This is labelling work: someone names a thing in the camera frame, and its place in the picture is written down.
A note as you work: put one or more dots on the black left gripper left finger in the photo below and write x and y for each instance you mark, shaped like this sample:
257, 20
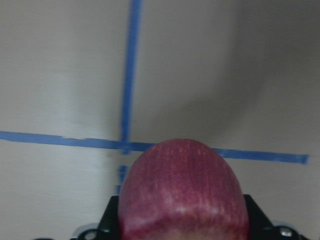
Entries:
108, 227

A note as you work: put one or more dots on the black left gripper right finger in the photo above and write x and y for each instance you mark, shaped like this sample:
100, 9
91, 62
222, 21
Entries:
260, 227

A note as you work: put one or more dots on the red yellow apple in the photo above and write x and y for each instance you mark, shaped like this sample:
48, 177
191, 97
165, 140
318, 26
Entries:
182, 190

